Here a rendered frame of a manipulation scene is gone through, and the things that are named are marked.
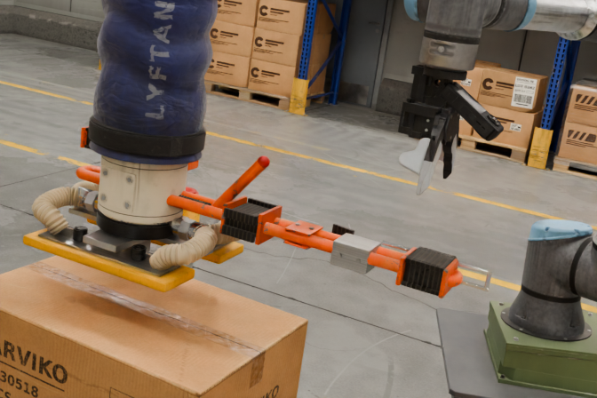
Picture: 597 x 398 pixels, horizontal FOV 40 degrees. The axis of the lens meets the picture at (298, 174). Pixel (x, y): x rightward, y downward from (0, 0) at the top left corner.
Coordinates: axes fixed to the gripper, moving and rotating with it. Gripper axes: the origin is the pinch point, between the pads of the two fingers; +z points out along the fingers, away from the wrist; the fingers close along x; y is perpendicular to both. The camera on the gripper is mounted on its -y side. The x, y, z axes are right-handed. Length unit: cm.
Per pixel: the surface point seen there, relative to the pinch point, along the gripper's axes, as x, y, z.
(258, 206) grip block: -2.3, 34.1, 12.6
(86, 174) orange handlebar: 5, 70, 14
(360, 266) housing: 3.7, 9.8, 15.9
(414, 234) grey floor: -381, 109, 134
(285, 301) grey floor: -220, 124, 134
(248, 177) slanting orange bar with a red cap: 2.0, 34.7, 6.1
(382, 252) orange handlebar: -0.5, 7.5, 13.9
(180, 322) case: 3, 46, 39
